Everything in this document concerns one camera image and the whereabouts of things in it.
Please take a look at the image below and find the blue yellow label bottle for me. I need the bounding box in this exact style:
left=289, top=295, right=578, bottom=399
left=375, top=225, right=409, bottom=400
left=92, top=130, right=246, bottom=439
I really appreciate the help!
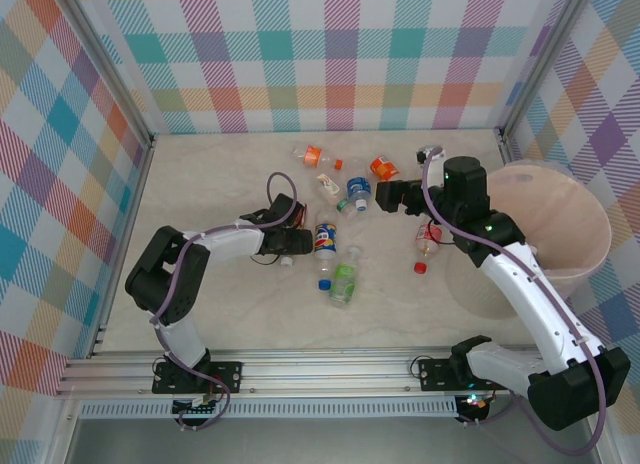
left=312, top=210, right=340, bottom=276

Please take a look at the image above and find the crushed orange bottle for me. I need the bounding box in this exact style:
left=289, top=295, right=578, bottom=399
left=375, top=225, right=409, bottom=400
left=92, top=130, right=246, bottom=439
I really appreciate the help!
left=368, top=155, right=401, bottom=181

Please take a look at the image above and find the blue label bottle white cap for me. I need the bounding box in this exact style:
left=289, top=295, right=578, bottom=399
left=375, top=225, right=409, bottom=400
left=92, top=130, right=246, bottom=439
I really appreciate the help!
left=345, top=176, right=372, bottom=210

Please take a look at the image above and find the clear bottle red label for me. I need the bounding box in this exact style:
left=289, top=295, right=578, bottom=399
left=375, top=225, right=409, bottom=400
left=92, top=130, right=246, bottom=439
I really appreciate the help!
left=413, top=222, right=445, bottom=259

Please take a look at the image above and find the white label bottle green ring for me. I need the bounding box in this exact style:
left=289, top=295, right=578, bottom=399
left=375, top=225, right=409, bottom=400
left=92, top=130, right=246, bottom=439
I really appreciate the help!
left=313, top=172, right=361, bottom=221

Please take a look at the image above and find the translucent pink plastic bin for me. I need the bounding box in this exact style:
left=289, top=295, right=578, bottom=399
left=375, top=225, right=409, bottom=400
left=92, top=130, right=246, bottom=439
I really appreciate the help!
left=444, top=158, right=615, bottom=321

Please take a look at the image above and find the clear bottle orange label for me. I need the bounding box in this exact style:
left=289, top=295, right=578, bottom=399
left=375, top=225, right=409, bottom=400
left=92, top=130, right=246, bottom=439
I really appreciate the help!
left=291, top=143, right=345, bottom=171

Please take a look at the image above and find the black controller board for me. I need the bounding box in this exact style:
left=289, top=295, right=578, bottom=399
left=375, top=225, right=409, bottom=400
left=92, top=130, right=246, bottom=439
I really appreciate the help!
left=172, top=396, right=221, bottom=416
left=457, top=391, right=494, bottom=425

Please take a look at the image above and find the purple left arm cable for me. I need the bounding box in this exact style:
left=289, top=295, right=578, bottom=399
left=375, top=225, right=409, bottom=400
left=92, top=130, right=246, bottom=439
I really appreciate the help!
left=152, top=171, right=301, bottom=433

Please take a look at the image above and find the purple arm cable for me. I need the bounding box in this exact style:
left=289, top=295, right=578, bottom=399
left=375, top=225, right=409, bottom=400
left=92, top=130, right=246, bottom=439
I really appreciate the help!
left=422, top=151, right=612, bottom=456
left=152, top=171, right=301, bottom=433

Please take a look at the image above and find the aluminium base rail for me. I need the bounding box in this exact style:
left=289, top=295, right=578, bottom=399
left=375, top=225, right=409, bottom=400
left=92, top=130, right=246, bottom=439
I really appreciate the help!
left=54, top=347, right=609, bottom=400

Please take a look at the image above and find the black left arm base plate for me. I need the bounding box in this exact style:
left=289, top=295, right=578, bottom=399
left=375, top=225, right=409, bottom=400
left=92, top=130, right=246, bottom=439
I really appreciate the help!
left=151, top=361, right=244, bottom=395

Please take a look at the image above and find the aluminium frame post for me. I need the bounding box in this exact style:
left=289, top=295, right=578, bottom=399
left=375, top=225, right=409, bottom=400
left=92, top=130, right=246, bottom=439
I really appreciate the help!
left=493, top=0, right=596, bottom=140
left=52, top=0, right=156, bottom=150

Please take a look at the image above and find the white slotted cable duct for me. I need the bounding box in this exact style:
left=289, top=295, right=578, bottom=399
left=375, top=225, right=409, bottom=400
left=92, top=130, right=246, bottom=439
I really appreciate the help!
left=79, top=401, right=459, bottom=419

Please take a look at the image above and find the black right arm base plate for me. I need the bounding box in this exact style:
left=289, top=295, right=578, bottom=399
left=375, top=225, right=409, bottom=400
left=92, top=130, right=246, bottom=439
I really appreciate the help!
left=417, top=356, right=511, bottom=393

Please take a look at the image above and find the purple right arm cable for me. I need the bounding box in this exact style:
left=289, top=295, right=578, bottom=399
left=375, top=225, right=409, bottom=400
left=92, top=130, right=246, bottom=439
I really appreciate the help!
left=422, top=151, right=612, bottom=456

